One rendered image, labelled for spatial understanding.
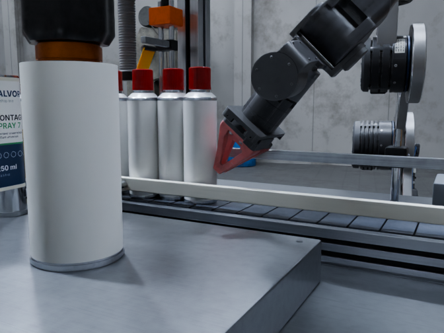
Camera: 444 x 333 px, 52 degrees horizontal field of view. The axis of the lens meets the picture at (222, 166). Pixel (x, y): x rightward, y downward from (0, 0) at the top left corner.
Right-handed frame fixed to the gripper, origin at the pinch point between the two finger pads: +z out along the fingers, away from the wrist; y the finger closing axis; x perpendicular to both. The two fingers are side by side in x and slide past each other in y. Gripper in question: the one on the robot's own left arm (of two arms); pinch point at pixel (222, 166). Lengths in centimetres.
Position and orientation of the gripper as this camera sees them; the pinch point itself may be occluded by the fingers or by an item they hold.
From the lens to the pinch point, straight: 68.8
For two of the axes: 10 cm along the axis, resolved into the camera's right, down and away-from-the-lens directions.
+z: -5.6, 7.3, 3.9
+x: 6.8, 6.8, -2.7
